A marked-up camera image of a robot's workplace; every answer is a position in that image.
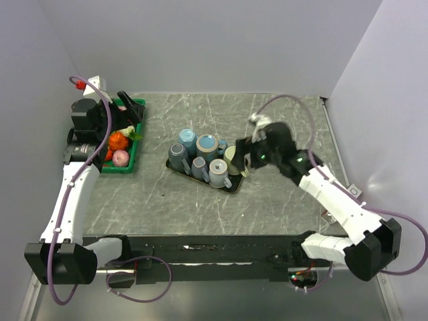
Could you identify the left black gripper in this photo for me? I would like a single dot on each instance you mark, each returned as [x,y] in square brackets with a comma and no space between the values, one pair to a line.
[132,116]

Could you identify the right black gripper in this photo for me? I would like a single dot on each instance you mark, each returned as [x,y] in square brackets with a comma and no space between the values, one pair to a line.
[246,146]

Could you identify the pale green mug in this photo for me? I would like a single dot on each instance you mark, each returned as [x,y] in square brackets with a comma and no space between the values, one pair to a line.
[229,157]

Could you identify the white footed mug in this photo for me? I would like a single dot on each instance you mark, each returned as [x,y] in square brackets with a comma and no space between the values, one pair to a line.
[218,174]

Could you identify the small slate grey mug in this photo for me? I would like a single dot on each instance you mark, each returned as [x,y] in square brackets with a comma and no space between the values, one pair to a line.
[200,169]

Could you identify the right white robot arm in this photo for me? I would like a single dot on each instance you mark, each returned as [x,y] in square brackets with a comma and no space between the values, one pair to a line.
[371,242]

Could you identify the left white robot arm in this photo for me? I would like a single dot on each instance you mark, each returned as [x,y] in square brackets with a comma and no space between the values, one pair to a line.
[60,256]

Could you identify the blue mug tan rim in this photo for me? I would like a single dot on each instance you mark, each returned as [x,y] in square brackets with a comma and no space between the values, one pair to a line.
[209,148]

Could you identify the light blue hexagonal mug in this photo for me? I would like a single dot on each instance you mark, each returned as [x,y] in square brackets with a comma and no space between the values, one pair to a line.
[188,139]

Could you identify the dark grey mug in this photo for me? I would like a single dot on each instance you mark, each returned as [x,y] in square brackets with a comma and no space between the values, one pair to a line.
[179,160]

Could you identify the black serving tray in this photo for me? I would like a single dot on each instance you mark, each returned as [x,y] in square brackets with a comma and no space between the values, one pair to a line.
[235,180]

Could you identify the green plastic crate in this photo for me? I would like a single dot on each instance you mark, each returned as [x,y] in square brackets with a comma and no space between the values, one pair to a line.
[108,167]

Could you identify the pink toy onion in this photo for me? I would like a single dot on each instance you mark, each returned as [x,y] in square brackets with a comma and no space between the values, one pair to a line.
[120,158]

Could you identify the red toy chili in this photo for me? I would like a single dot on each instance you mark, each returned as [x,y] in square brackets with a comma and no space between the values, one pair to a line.
[109,155]

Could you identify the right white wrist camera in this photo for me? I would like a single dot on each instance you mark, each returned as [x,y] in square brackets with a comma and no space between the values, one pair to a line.
[260,121]

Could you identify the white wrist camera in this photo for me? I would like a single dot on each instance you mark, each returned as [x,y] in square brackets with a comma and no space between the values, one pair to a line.
[260,121]
[99,83]

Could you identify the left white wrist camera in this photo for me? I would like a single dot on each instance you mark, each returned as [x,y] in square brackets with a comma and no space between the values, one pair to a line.
[99,83]

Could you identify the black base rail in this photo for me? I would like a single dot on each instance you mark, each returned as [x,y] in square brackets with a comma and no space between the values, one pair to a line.
[218,257]

